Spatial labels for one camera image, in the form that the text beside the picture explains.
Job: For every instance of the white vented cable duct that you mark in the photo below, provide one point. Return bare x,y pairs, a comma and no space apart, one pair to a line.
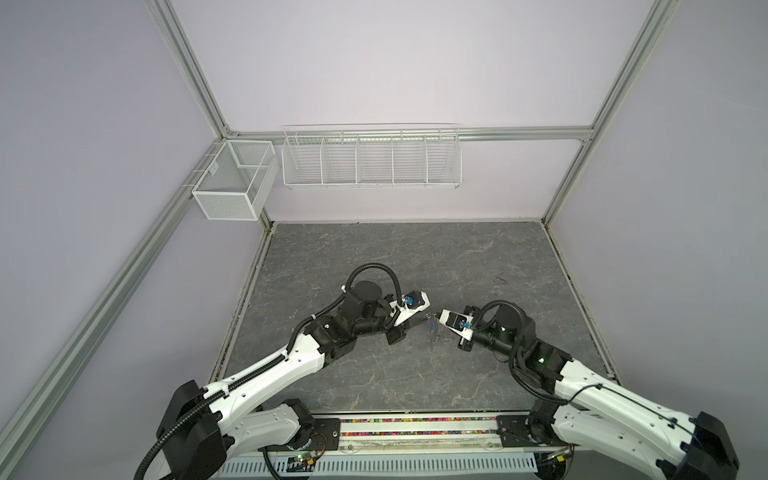
402,466

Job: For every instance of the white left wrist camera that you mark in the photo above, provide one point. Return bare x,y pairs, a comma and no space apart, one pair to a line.
412,304

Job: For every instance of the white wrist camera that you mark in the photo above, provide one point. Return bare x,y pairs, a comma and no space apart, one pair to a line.
458,323
412,304

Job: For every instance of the left aluminium frame post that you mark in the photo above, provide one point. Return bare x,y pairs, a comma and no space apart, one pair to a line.
170,27

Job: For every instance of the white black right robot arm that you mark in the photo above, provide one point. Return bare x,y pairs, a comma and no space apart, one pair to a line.
579,407

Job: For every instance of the blue key tag with key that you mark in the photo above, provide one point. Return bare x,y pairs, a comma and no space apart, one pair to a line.
433,333

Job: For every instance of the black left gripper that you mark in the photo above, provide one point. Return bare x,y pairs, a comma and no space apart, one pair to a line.
399,331

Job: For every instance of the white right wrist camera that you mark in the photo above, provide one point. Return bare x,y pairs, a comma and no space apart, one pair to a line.
458,323

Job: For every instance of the aluminium frame corner post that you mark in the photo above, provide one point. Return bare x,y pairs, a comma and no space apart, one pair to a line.
660,14

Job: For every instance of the aluminium base rail with beads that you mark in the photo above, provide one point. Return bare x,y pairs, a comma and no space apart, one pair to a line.
489,431

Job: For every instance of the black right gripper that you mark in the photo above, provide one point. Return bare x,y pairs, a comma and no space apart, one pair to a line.
464,346

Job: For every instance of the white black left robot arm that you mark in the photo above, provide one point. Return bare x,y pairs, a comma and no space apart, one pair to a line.
204,426

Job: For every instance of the small white mesh basket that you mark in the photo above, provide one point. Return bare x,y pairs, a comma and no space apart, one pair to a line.
236,183

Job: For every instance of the long white wire basket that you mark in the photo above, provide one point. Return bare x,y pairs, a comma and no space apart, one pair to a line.
373,156

